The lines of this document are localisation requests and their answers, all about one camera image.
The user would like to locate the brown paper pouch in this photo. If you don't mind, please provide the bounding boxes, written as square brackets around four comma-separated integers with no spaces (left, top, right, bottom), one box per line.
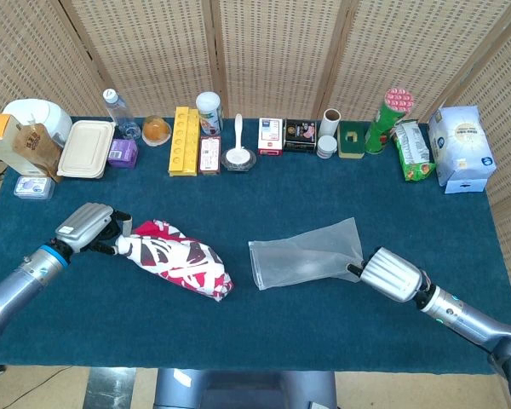
[11,122,65,183]

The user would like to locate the clear box with purple contents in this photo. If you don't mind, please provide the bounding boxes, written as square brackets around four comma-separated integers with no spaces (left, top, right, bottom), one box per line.
[13,175,55,201]

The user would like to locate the grey robot torso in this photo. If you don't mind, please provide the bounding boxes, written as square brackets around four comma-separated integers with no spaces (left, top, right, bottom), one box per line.
[152,368,340,409]

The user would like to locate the dark red labelled box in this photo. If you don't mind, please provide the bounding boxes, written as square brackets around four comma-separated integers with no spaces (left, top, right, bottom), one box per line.
[198,135,222,176]

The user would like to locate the yellow plastic egg tray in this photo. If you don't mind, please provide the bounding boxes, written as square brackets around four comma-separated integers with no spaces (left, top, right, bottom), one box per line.
[168,106,201,178]

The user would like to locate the beige lidded lunch box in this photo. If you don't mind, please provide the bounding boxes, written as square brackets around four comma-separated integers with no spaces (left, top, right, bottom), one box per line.
[56,119,117,180]

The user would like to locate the red white patterned clothes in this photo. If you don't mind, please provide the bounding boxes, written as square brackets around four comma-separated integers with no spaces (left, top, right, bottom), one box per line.
[115,219,235,302]

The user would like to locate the red and white box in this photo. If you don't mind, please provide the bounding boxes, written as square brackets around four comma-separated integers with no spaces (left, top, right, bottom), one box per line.
[257,118,284,157]

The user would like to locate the blue table cloth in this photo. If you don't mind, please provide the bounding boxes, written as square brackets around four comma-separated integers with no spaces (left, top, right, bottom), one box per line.
[0,115,511,376]

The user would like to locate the orange and beige carton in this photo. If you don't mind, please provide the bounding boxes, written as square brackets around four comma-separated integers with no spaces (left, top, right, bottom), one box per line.
[0,112,42,176]

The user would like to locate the green snack bag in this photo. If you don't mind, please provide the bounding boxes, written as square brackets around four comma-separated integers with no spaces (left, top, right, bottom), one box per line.
[392,118,436,183]

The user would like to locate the white rice spoon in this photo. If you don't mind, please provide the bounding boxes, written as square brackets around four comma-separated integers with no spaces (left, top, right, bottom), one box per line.
[224,112,250,165]

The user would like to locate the white printed cylindrical can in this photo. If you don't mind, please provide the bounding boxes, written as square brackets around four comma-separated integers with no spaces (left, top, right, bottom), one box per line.
[195,91,224,137]

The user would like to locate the orange jelly cup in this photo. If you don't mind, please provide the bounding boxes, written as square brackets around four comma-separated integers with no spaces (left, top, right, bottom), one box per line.
[141,114,172,148]

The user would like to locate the green and yellow sponge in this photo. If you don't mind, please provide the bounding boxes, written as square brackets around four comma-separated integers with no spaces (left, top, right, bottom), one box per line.
[336,120,367,160]

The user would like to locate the woven rattan folding screen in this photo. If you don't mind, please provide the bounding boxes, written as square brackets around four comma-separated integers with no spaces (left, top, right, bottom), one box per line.
[0,0,511,295]

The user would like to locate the small white jar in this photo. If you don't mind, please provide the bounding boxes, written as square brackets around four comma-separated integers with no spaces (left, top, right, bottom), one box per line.
[316,135,339,160]

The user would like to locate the dark glass bowl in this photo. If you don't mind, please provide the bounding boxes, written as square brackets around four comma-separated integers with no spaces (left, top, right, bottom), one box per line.
[220,147,257,174]

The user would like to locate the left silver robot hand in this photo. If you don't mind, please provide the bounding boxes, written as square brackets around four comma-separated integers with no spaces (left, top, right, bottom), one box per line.
[55,202,134,256]

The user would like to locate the white cardboard tube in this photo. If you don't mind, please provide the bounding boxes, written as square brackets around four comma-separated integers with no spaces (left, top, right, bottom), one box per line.
[322,108,341,138]

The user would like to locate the black printed box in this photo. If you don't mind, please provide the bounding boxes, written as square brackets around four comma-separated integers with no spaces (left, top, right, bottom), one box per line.
[283,118,319,154]

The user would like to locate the clear plastic water bottle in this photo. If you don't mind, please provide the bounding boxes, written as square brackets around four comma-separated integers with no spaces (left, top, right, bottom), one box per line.
[102,88,142,141]

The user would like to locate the frosted plastic zip bag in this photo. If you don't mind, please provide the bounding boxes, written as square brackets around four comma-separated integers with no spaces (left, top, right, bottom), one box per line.
[248,216,365,291]

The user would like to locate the thin black floor cable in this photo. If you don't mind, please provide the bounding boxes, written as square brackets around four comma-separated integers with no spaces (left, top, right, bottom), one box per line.
[8,365,76,409]

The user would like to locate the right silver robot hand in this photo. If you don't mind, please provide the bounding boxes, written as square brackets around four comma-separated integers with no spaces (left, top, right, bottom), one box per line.
[347,246,431,303]

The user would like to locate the small purple box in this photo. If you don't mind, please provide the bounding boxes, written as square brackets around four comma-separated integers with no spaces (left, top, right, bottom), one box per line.
[107,138,140,170]

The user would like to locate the white rice cooker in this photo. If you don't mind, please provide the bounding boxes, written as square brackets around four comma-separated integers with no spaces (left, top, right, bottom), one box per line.
[2,98,73,148]

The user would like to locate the green chips tube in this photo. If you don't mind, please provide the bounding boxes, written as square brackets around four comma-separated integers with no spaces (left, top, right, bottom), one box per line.
[364,88,416,155]

